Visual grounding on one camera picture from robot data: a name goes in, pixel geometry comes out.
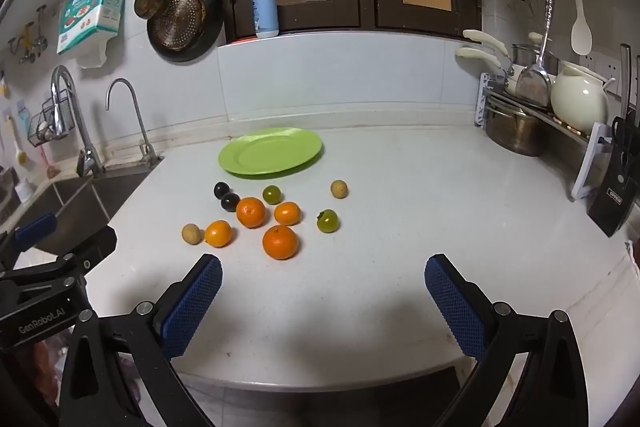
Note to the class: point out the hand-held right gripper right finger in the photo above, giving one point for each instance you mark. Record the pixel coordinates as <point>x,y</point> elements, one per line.
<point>455,307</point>

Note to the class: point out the large orange mandarin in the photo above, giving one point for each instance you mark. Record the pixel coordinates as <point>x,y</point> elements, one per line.
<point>280,242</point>
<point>250,212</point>

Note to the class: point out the green white paper towel pack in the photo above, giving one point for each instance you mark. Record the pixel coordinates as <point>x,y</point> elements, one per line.
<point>90,7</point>

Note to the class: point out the hanging metal wall hooks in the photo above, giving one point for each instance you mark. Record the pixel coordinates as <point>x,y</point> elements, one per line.
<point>30,42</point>

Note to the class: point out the large chrome faucet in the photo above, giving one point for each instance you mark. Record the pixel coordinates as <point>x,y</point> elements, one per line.
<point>75,117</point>

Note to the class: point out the thin gooseneck faucet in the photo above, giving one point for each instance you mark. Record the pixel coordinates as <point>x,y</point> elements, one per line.
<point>137,117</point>

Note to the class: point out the wall power socket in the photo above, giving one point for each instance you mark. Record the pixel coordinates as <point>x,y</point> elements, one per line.
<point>602,69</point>

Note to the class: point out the cream ceramic pitcher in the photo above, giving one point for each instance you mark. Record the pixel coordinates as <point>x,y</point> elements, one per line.
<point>580,99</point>

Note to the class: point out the white metal dish rack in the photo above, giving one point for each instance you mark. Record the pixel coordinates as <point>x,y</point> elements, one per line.
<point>587,167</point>

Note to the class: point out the black knife block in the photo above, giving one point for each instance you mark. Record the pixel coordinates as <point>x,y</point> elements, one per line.
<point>615,197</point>

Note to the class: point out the white pump soap bottle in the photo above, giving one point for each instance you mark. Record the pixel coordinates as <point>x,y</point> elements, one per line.
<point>265,14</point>

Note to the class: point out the steel stock pot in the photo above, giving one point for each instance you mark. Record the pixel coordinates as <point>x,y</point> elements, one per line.
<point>515,129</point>

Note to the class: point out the dark purple plum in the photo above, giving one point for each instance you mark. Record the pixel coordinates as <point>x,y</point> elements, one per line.
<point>220,189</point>
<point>230,202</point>

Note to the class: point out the small yellow-orange mandarin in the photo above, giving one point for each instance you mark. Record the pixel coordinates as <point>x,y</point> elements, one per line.
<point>218,233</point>

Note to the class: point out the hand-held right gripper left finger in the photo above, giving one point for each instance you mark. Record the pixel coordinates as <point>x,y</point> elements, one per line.
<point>195,307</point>

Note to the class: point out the steel sink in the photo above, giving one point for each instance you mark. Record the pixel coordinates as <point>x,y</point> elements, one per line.
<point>75,202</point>

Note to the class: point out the white rice paddle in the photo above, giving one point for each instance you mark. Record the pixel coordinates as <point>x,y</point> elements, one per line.
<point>581,32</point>

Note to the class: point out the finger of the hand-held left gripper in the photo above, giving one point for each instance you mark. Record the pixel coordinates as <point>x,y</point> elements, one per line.
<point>35,228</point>
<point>95,244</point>

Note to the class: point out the black frying pan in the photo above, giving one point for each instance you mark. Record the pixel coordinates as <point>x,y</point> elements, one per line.
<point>212,14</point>

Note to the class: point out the metal slotted spatula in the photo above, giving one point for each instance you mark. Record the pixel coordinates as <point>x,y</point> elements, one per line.
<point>534,82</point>

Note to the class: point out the yellow-brown longan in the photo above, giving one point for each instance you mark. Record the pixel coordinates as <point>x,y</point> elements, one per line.
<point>190,234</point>
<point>339,188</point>

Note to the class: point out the gold perforated colander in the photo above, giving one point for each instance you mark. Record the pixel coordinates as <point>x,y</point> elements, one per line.
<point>177,22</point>

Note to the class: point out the green tomato with calyx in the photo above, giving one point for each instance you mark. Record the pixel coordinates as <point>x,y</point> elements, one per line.
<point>327,221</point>

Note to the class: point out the green plate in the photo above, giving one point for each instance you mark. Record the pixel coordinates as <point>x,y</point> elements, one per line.
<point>270,152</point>

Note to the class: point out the medium orange mandarin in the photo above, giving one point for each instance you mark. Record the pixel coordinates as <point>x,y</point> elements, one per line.
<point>287,213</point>

